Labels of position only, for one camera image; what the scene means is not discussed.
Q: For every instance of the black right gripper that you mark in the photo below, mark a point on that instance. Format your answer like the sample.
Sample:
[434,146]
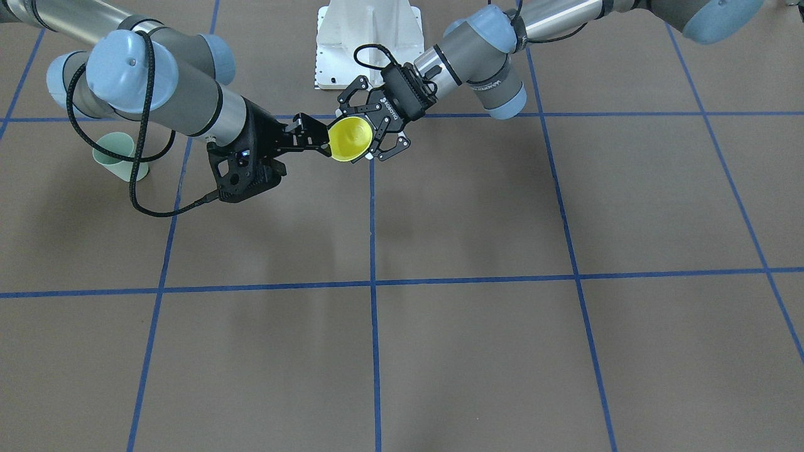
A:
[266,132]

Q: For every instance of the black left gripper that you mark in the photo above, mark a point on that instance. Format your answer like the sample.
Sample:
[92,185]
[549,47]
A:
[384,108]

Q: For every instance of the yellow cup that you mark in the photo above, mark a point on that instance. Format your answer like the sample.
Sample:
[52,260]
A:
[350,138]

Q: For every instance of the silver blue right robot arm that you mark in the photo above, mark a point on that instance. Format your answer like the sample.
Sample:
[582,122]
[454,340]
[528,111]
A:
[138,69]

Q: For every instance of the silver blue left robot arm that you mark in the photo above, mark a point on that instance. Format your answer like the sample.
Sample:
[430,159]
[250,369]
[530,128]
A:
[476,51]

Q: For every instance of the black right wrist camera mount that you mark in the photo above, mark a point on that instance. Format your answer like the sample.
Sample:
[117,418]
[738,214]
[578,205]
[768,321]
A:
[243,174]

